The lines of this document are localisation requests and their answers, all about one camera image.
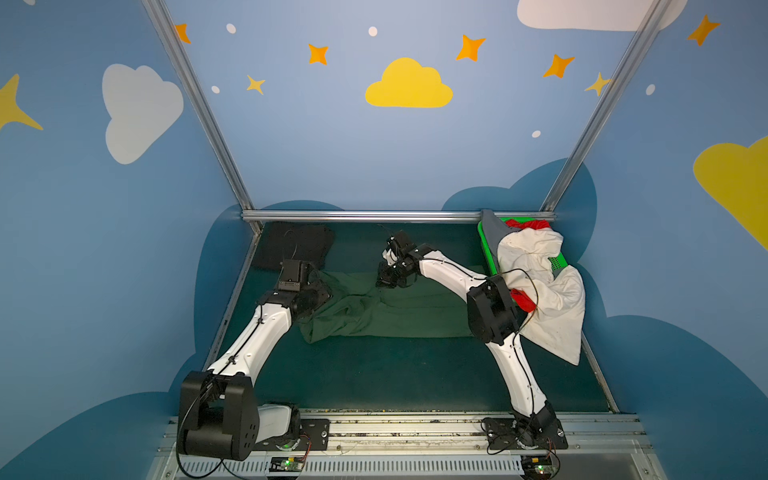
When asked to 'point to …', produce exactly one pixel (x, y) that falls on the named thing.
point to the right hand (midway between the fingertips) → (375, 281)
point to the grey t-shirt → (495, 229)
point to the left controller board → (286, 464)
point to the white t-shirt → (559, 298)
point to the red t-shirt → (520, 298)
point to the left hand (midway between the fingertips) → (331, 292)
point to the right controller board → (536, 464)
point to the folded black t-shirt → (290, 240)
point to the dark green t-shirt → (361, 306)
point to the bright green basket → (557, 260)
